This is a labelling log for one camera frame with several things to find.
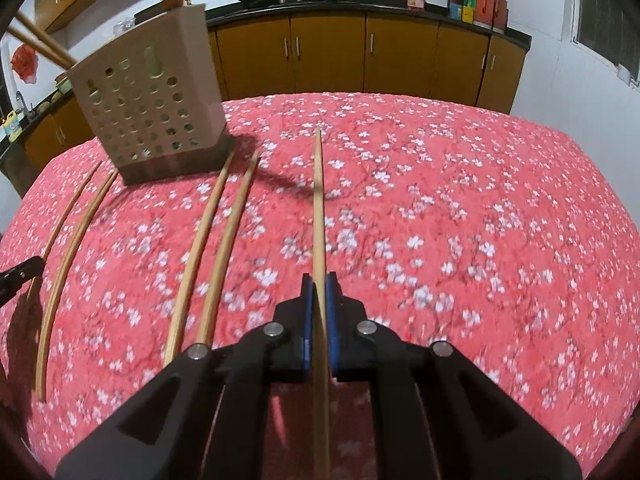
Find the red bags and containers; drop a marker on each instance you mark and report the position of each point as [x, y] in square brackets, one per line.
[489, 14]

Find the right barred window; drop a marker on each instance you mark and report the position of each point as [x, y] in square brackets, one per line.
[611, 28]

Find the green basin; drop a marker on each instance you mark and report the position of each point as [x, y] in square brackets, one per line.
[63, 84]

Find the lower wooden kitchen cabinets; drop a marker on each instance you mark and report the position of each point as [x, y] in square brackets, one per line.
[154, 95]

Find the red plastic bag hanging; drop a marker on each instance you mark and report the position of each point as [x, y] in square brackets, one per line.
[24, 63]

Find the red floral tablecloth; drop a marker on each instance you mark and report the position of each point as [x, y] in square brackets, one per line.
[447, 222]

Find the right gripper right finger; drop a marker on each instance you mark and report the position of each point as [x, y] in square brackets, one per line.
[435, 414]

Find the beige perforated utensil holder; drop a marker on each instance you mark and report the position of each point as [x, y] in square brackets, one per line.
[151, 97]

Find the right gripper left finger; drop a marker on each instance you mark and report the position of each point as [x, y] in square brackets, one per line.
[203, 416]

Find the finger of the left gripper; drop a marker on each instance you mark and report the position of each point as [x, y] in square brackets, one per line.
[12, 280]

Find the yellow detergent bottle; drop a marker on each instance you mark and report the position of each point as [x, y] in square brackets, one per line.
[12, 126]

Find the black countertop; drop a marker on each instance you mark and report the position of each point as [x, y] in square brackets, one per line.
[372, 46]

